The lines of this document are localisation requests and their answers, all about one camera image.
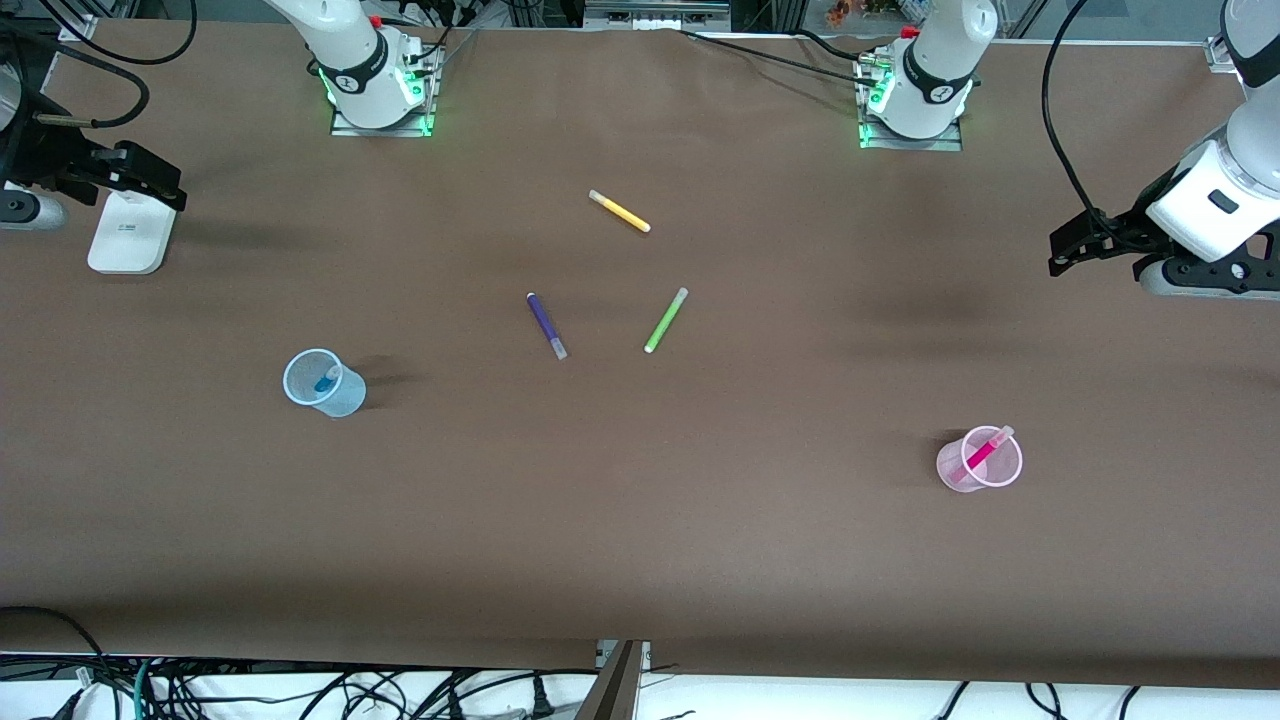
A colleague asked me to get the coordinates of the pink marker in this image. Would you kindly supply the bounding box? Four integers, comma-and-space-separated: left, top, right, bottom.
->
953, 424, 1017, 485

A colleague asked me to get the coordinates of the white stand with slanted bar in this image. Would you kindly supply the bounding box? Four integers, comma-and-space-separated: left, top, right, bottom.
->
87, 188, 178, 277

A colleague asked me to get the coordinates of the pink mesh cup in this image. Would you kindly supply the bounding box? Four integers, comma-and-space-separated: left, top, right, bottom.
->
936, 425, 1024, 494

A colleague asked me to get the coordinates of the blue mesh cup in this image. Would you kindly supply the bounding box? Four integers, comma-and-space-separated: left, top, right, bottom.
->
282, 348, 367, 420

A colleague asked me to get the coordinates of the green marker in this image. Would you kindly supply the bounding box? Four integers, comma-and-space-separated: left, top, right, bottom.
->
643, 287, 690, 355

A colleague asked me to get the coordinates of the purple marker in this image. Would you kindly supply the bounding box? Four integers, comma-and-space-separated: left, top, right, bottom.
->
526, 292, 569, 362

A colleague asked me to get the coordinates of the yellow marker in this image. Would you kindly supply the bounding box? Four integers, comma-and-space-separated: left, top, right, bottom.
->
588, 189, 652, 234

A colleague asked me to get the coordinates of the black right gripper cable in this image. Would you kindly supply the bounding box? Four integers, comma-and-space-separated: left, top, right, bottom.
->
0, 28, 152, 131

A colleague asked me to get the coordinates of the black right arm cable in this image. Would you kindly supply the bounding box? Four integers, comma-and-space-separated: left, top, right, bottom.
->
38, 0, 199, 67

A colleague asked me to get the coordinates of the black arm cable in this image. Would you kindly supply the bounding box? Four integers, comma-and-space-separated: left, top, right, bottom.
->
38, 0, 199, 67
1041, 0, 1113, 226

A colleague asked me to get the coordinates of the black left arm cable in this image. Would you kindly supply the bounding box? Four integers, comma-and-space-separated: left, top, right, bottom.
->
1041, 0, 1113, 226

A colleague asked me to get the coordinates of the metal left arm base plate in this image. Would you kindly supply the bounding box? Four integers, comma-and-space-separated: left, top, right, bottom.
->
856, 52, 965, 153

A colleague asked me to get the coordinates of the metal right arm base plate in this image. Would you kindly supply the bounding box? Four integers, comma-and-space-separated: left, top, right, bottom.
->
329, 38, 443, 139

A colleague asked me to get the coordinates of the black cable across table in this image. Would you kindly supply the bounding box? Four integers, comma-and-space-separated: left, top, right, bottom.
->
678, 28, 883, 89

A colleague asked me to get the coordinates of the black looped floor cable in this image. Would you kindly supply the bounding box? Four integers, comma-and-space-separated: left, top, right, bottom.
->
0, 605, 113, 720

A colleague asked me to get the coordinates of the grey metal rail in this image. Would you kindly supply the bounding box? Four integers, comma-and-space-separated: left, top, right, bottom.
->
584, 0, 733, 31

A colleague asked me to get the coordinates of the metal table bracket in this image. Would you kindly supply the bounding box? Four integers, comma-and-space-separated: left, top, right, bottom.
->
574, 640, 653, 720

